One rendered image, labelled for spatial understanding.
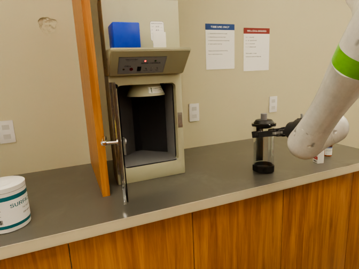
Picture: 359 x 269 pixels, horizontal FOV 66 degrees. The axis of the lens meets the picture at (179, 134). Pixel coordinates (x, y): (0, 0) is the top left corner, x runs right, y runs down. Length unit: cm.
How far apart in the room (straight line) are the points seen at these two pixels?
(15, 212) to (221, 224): 75
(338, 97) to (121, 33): 74
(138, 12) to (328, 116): 81
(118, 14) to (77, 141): 75
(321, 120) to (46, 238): 88
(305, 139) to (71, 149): 120
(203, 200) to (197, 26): 110
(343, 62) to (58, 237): 92
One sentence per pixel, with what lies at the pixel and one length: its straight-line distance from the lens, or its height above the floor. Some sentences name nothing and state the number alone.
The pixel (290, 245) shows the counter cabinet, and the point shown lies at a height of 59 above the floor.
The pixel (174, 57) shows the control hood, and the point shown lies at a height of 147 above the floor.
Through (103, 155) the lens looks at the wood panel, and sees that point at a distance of 113.
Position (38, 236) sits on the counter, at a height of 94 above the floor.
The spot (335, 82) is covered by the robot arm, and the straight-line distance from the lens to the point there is 79.
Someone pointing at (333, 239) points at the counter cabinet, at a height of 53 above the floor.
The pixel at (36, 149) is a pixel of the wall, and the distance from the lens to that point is 165.
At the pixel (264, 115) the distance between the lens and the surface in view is 132.
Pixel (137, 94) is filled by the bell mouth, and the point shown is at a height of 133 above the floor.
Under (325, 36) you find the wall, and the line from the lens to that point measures 246.
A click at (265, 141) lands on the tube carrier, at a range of 131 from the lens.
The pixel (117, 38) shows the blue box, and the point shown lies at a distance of 109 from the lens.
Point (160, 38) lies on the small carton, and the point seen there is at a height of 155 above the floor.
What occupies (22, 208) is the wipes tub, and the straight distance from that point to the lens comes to 107.
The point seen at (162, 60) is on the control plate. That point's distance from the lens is 116.
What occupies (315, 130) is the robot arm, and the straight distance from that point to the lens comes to 90.
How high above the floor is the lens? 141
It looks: 13 degrees down
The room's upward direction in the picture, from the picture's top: 3 degrees counter-clockwise
